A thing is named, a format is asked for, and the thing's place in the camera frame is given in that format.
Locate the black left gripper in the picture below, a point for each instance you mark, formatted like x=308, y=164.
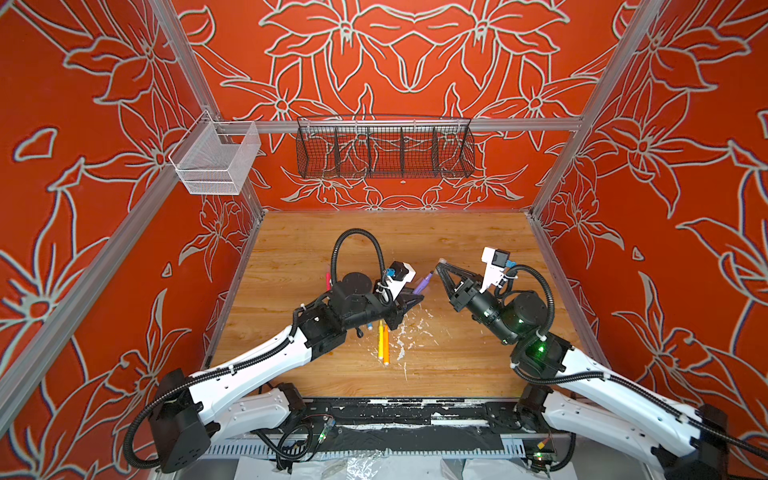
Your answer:
x=398, y=307

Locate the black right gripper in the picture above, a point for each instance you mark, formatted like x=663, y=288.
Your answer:
x=464, y=294

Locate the purple marker pen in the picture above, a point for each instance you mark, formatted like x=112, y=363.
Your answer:
x=422, y=285

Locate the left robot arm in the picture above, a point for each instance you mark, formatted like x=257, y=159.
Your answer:
x=189, y=412

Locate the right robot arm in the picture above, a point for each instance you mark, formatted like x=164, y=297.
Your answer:
x=569, y=391

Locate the yellow marker pen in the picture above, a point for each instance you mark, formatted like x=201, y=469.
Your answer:
x=381, y=342

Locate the orange marker pen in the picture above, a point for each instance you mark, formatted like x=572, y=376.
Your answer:
x=386, y=346

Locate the white mesh basket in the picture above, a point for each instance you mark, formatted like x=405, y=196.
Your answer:
x=216, y=157

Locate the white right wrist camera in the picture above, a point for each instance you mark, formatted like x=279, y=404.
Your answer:
x=496, y=262

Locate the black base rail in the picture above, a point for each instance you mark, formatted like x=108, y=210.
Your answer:
x=452, y=428

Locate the aluminium frame rail back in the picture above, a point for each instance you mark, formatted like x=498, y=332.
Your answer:
x=476, y=125

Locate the aluminium frame rail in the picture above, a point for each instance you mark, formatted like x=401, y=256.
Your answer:
x=476, y=125
x=626, y=47
x=94, y=97

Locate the black wire basket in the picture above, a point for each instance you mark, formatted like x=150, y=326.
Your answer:
x=331, y=153

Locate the aluminium frame rail left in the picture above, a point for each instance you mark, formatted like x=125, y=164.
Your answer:
x=94, y=97

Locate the aluminium frame rail right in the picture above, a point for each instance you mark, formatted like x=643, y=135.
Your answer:
x=626, y=47

